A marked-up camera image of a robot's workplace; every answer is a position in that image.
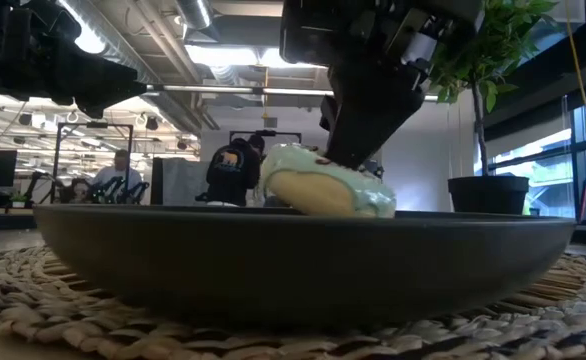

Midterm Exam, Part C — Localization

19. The long ceiling light bar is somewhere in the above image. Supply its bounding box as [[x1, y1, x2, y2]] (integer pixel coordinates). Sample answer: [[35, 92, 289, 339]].
[[145, 83, 440, 103]]

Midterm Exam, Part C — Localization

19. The round woven placemat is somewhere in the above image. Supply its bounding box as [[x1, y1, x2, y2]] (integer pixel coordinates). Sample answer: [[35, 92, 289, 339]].
[[0, 243, 586, 360]]

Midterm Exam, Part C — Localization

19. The person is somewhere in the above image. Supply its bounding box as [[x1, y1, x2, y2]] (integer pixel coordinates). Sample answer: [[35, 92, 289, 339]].
[[90, 148, 144, 204], [205, 133, 267, 208]]

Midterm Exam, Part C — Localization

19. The green iced donut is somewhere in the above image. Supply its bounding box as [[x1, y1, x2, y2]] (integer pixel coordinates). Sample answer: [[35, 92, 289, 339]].
[[258, 143, 397, 219]]

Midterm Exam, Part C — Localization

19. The tall black frame stand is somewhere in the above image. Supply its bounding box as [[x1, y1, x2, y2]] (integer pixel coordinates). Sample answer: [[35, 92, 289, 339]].
[[50, 122, 135, 204]]

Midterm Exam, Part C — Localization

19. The grey partition panel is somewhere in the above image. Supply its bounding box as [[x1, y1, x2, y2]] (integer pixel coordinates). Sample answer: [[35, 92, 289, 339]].
[[151, 157, 210, 206]]

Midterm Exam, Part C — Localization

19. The dark grey plate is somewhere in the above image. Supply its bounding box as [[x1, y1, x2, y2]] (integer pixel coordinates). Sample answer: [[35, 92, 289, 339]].
[[32, 203, 578, 326]]

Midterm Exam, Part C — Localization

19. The silver ventilation duct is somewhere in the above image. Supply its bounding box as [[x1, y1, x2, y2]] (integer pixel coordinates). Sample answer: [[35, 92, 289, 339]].
[[174, 0, 215, 31]]

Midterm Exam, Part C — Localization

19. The black plant pot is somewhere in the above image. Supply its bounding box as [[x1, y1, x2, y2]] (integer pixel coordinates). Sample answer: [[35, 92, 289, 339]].
[[447, 174, 531, 216]]

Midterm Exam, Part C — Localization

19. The green leafy plant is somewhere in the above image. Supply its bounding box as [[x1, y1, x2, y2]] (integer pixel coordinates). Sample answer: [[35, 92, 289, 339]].
[[430, 0, 559, 177]]

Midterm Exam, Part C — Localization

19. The wide black frame stand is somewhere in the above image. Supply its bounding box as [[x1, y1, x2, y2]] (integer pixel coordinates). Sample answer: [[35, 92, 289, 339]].
[[228, 129, 303, 151]]

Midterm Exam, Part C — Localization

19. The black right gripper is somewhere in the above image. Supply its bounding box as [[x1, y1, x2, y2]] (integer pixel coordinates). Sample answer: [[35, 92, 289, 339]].
[[280, 0, 484, 170]]

